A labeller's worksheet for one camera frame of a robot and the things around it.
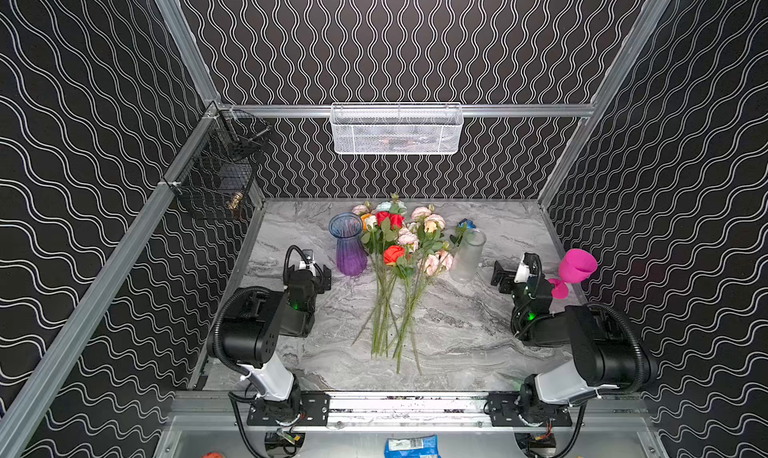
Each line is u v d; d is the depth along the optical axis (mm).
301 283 738
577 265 856
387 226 1006
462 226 1073
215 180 942
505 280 837
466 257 928
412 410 760
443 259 976
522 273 812
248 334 464
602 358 449
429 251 1002
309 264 817
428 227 1030
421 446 690
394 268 954
